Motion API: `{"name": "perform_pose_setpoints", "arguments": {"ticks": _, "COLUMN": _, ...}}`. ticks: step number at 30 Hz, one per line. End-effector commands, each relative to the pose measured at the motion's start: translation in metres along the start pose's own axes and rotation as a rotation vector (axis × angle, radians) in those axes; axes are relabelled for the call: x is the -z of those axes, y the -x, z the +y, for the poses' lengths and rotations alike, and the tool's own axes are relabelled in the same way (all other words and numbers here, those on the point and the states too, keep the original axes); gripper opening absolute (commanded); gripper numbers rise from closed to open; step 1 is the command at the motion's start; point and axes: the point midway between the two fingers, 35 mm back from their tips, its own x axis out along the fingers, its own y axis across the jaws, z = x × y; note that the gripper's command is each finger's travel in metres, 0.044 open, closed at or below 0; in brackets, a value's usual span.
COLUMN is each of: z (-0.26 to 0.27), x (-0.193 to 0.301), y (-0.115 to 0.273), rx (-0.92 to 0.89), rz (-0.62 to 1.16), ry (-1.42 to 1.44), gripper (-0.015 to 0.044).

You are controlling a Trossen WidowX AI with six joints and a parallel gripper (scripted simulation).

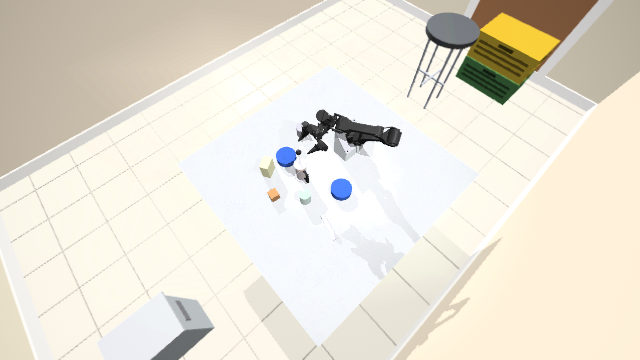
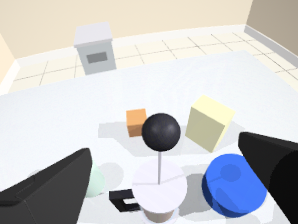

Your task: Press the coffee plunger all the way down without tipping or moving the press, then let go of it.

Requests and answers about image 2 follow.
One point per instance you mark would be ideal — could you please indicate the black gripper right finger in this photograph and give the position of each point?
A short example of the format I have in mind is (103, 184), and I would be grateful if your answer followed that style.
(275, 163)

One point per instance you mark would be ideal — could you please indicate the small orange block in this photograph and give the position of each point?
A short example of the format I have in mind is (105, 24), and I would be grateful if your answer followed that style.
(135, 118)

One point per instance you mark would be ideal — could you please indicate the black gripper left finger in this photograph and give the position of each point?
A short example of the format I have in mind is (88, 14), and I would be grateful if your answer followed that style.
(52, 196)

